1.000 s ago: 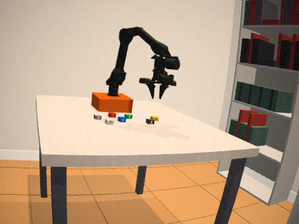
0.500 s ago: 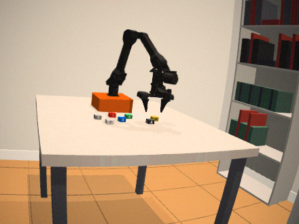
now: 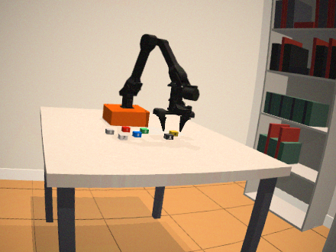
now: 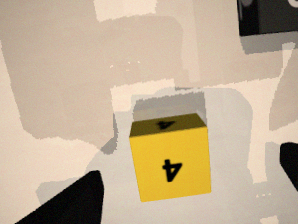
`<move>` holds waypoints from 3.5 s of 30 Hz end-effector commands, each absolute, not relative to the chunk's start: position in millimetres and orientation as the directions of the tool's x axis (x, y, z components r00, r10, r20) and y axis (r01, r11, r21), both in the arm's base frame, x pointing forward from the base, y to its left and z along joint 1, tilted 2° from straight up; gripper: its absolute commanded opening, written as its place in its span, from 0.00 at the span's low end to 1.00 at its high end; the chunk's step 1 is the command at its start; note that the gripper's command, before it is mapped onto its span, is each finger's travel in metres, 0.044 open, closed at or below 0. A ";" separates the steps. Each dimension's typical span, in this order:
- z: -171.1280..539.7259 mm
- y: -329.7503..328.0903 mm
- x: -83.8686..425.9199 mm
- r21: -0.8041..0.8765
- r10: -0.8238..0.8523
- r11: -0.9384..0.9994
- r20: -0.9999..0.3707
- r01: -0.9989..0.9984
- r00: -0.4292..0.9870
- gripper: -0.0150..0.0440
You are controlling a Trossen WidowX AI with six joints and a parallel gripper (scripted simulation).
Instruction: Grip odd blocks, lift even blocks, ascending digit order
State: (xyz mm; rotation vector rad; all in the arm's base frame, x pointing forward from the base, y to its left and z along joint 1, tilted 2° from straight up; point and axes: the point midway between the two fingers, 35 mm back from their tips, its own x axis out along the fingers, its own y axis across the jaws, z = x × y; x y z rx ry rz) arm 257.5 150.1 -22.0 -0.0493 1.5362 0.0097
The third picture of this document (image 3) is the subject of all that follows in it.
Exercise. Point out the green block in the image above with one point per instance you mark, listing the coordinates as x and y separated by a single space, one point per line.
144 130

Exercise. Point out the yellow block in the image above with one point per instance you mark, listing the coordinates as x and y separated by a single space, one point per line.
175 133

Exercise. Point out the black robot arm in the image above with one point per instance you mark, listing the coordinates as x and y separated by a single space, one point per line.
180 85

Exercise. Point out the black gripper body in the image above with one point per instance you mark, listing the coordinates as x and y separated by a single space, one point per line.
162 112

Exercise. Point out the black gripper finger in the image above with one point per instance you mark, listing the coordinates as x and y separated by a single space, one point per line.
182 122
162 121

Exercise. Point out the blue block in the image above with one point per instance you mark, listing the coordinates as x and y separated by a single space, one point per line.
136 134

